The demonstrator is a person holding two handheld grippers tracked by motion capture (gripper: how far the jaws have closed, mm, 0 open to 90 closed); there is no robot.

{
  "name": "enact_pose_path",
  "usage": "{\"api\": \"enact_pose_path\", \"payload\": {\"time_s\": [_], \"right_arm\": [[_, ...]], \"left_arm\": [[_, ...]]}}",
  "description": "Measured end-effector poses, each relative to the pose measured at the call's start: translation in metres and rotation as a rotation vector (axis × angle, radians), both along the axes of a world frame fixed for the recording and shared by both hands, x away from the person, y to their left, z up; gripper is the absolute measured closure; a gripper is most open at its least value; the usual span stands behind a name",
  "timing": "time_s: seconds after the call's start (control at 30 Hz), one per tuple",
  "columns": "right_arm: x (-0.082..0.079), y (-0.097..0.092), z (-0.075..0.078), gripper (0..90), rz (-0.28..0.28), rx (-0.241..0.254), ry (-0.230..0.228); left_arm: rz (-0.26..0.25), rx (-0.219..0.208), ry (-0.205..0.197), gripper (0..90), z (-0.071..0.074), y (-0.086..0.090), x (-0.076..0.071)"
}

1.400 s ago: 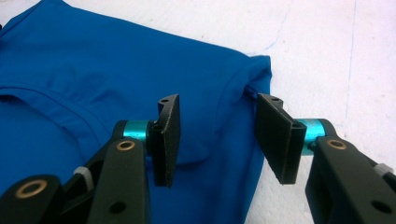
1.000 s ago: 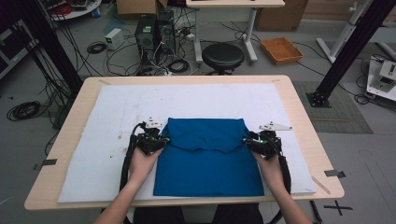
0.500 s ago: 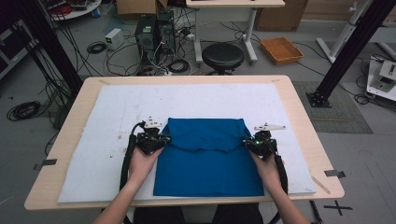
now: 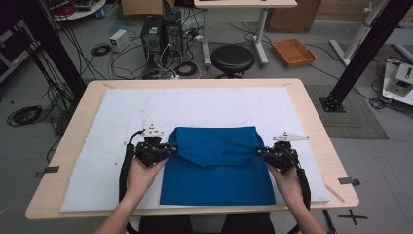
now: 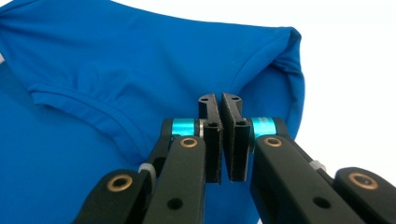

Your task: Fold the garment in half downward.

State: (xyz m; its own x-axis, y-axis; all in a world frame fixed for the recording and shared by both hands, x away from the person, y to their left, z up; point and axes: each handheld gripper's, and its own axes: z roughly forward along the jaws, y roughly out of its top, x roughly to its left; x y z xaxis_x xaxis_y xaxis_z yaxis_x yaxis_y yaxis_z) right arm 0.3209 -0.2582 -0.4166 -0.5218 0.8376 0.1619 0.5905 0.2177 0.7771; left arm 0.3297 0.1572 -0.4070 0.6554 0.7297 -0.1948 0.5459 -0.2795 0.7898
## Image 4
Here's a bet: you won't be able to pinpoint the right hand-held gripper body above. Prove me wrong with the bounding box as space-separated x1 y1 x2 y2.
264 131 311 176

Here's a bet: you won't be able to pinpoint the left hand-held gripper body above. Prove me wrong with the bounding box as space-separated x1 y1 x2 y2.
133 123 170 169

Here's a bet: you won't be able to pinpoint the blue t-shirt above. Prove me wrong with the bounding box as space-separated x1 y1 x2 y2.
159 126 278 207

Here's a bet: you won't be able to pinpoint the person's right hand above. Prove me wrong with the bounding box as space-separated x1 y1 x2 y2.
266 163 305 205

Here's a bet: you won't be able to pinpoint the person's left hand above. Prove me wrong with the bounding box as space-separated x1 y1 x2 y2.
125 157 169 201

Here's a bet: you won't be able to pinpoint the white foam mat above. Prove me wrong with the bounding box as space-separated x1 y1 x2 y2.
59 87 332 213

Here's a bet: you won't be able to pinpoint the thin wooden strip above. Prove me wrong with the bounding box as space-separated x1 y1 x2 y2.
324 183 346 204

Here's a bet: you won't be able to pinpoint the dark tape piece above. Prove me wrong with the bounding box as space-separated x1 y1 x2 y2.
34 165 61 179
337 176 361 187

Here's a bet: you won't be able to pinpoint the person's dark trousers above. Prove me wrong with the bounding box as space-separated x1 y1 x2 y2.
138 213 276 234

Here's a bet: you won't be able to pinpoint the grey floor mat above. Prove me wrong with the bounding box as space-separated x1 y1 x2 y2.
305 85 390 141

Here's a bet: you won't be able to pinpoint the black tape cross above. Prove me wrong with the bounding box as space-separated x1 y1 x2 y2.
337 209 369 226

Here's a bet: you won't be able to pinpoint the black round stool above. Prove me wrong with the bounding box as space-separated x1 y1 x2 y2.
209 44 256 80

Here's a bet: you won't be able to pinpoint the orange basket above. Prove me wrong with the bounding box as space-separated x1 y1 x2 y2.
271 38 318 69

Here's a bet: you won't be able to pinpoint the dark computer tower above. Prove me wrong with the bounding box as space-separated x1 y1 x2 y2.
140 15 166 70
162 11 185 59

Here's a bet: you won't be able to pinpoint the small white box device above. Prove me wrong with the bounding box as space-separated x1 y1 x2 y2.
109 28 131 54

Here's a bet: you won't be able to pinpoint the large cardboard box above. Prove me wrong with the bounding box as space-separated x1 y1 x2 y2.
266 0 322 34

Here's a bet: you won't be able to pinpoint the grey white machine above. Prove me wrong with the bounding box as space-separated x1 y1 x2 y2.
385 61 413 98

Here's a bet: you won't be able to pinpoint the white metal stand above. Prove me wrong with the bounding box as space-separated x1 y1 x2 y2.
329 0 391 67

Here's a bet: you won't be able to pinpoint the white desk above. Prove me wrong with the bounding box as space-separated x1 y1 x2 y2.
193 0 298 68

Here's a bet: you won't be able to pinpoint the round white table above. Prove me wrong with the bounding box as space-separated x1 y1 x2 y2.
42 0 107 23

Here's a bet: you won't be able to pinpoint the grey metal rack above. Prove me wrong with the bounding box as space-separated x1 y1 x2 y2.
0 19 42 83

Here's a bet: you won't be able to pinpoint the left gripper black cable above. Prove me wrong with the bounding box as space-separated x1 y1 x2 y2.
118 129 146 205

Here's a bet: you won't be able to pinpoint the coiled black cable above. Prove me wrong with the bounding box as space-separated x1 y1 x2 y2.
174 60 200 78
6 104 44 128
90 42 113 58

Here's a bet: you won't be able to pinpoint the black metal post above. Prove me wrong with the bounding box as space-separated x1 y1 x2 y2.
16 0 88 99
319 0 413 113

